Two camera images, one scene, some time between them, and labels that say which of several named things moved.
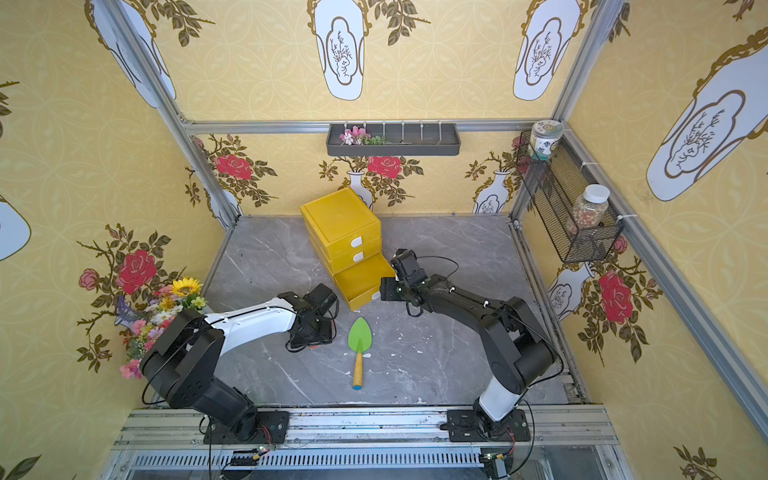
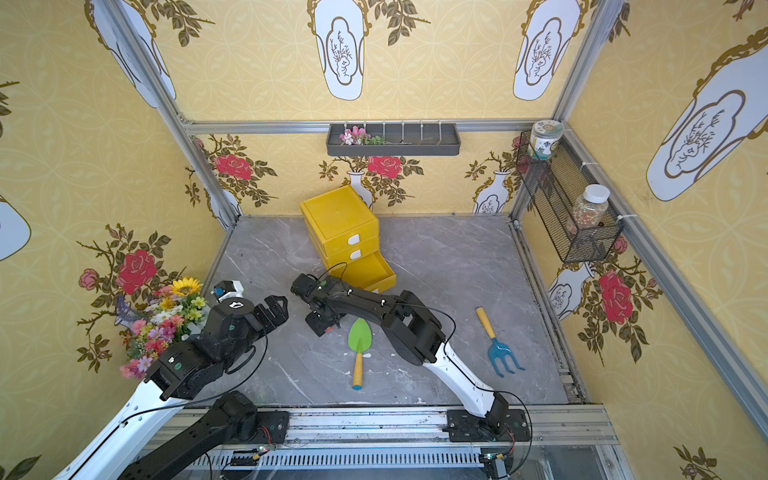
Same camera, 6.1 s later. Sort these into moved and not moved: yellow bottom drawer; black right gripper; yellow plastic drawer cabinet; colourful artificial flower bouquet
Moved: black right gripper
Not moved: yellow plastic drawer cabinet; colourful artificial flower bouquet; yellow bottom drawer
